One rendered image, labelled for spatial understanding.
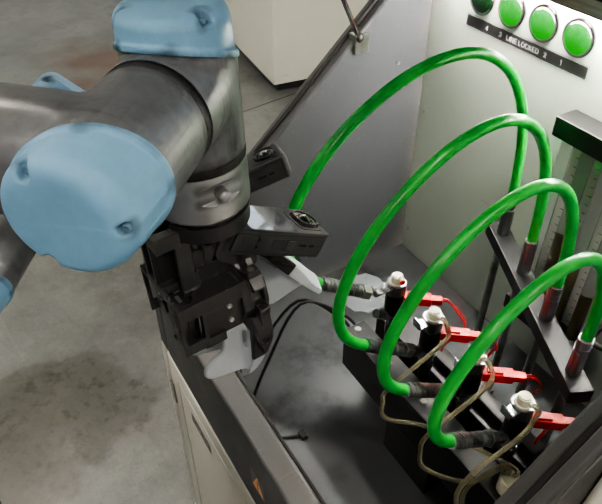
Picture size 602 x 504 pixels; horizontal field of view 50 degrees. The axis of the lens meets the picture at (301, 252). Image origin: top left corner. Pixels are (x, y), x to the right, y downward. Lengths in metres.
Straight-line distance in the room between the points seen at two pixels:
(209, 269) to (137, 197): 0.21
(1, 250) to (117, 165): 0.31
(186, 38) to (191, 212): 0.13
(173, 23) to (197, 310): 0.22
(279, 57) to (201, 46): 3.37
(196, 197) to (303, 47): 3.38
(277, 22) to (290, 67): 0.28
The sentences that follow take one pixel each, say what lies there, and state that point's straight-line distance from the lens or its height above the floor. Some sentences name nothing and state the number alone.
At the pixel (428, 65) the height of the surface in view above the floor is 1.41.
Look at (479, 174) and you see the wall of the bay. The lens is 1.15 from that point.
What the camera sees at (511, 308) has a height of 1.29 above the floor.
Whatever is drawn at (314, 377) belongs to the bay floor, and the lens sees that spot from 1.13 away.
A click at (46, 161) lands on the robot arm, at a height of 1.55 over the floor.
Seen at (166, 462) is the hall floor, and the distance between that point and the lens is 2.05.
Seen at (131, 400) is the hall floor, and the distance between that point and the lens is 2.21.
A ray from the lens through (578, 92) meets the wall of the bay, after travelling 0.97.
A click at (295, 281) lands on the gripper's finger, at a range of 0.72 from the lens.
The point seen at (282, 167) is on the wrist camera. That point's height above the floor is 1.34.
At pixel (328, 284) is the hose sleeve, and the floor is 1.15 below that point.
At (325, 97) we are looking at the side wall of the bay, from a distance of 1.09.
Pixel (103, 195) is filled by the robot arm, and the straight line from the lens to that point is 0.32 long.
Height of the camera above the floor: 1.71
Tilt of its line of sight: 40 degrees down
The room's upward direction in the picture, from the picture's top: straight up
